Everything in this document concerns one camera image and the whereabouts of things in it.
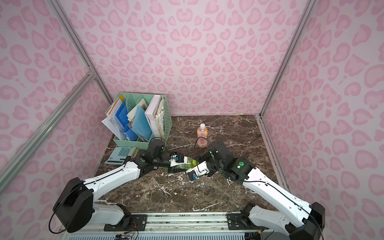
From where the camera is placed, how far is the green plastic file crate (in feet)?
2.90

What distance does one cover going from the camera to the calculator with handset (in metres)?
0.95

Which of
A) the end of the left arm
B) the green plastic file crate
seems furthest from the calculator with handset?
the end of the left arm

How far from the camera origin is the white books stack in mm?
879

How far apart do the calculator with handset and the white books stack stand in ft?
0.61
